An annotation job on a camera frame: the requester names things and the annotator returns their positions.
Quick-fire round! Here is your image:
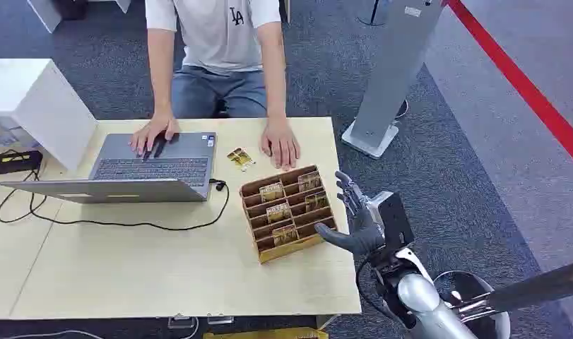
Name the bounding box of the grey laptop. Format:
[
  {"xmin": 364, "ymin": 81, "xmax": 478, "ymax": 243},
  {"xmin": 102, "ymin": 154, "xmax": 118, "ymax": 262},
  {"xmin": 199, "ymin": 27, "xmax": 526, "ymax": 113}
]
[{"xmin": 0, "ymin": 132, "xmax": 218, "ymax": 205}]

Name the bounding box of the wooden card box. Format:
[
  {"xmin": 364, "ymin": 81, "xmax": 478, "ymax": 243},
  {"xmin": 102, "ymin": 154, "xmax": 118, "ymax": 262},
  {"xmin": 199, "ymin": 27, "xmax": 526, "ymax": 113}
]
[{"xmin": 240, "ymin": 165, "xmax": 338, "ymax": 265}]

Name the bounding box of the white cabinet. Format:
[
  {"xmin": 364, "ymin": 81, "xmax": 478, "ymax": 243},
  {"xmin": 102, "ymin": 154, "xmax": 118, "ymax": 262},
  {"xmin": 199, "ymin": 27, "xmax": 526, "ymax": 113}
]
[{"xmin": 0, "ymin": 58, "xmax": 99, "ymax": 172}]

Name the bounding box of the black laptop power cable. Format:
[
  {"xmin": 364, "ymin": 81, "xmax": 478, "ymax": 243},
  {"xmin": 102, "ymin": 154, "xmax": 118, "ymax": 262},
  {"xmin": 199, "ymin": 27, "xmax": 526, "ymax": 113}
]
[{"xmin": 0, "ymin": 168, "xmax": 230, "ymax": 232}]

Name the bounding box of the black round stand foot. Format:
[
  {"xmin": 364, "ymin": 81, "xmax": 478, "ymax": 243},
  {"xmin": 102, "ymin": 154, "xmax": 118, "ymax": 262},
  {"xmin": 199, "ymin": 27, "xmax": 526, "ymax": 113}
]
[{"xmin": 356, "ymin": 0, "xmax": 392, "ymax": 28}]

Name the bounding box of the person's left hand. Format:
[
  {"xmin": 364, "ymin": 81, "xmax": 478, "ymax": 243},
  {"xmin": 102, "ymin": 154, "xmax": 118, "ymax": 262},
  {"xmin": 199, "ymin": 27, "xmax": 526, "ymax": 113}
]
[{"xmin": 260, "ymin": 117, "xmax": 302, "ymax": 172}]

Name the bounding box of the red barrier belt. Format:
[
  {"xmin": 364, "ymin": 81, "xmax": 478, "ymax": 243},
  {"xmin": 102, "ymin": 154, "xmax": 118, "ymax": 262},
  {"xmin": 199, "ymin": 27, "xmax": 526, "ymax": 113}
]
[{"xmin": 447, "ymin": 0, "xmax": 573, "ymax": 173}]

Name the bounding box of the round glossy stanchion base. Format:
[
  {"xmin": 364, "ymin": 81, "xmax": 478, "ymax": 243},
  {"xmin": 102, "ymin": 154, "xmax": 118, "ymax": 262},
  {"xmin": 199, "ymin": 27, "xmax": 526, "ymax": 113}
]
[{"xmin": 432, "ymin": 270, "xmax": 512, "ymax": 339}]

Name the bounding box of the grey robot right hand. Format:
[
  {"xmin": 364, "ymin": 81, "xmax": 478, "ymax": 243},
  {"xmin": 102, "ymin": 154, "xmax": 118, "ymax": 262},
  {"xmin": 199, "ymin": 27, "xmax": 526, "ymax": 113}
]
[{"xmin": 314, "ymin": 170, "xmax": 386, "ymax": 257}]

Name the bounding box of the person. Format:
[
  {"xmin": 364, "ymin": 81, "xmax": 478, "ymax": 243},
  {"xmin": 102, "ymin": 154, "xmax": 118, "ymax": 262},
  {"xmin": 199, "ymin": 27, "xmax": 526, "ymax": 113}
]
[{"xmin": 144, "ymin": 0, "xmax": 283, "ymax": 120}]

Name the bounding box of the gold printed card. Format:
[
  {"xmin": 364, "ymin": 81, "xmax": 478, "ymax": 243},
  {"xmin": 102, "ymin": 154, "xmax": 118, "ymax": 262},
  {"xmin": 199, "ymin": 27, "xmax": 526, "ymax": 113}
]
[
  {"xmin": 297, "ymin": 172, "xmax": 323, "ymax": 194},
  {"xmin": 305, "ymin": 191, "xmax": 330, "ymax": 213},
  {"xmin": 266, "ymin": 202, "xmax": 293, "ymax": 224},
  {"xmin": 226, "ymin": 148, "xmax": 257, "ymax": 173},
  {"xmin": 259, "ymin": 182, "xmax": 285, "ymax": 203},
  {"xmin": 272, "ymin": 225, "xmax": 300, "ymax": 248}
]

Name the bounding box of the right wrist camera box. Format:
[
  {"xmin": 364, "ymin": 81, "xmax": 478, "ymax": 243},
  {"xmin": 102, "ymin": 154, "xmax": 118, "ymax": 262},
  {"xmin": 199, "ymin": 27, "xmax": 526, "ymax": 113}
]
[{"xmin": 367, "ymin": 190, "xmax": 416, "ymax": 251}]

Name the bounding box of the person's right hand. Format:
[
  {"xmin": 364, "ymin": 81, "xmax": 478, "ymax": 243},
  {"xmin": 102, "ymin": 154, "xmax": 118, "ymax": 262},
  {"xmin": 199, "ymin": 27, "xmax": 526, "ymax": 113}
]
[{"xmin": 129, "ymin": 114, "xmax": 181, "ymax": 159}]

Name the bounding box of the white cable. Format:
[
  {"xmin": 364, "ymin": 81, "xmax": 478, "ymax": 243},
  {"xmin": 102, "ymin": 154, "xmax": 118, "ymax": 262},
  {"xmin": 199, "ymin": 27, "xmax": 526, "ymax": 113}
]
[{"xmin": 0, "ymin": 329, "xmax": 107, "ymax": 339}]

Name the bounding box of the white furniture piece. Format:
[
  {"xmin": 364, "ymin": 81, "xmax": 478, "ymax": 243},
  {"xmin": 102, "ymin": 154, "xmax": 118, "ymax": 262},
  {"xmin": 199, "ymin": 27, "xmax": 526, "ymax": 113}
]
[{"xmin": 26, "ymin": 0, "xmax": 133, "ymax": 34}]

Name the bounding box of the black power adapter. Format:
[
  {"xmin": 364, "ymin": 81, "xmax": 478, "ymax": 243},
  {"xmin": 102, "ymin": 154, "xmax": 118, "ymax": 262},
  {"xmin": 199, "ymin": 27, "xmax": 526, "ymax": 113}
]
[{"xmin": 0, "ymin": 149, "xmax": 44, "ymax": 175}]

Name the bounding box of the grey standing column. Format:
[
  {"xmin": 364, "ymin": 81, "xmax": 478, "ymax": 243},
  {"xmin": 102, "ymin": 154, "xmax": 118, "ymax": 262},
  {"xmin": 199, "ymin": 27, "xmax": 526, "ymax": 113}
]
[{"xmin": 341, "ymin": 0, "xmax": 449, "ymax": 160}]

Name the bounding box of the dark stanchion post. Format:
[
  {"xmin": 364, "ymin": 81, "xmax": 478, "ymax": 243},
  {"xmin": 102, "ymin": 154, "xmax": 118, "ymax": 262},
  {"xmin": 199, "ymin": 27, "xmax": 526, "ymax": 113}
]
[{"xmin": 454, "ymin": 259, "xmax": 573, "ymax": 320}]

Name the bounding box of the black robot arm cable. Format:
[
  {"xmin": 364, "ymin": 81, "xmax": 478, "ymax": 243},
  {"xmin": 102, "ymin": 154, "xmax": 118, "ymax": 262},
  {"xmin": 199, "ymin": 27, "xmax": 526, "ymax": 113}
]
[{"xmin": 355, "ymin": 254, "xmax": 390, "ymax": 320}]

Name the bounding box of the yellow flat object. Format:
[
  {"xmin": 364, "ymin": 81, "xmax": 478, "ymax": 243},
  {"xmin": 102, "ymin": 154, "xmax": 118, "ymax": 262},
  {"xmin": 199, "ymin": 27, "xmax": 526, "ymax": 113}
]
[{"xmin": 203, "ymin": 327, "xmax": 330, "ymax": 339}]

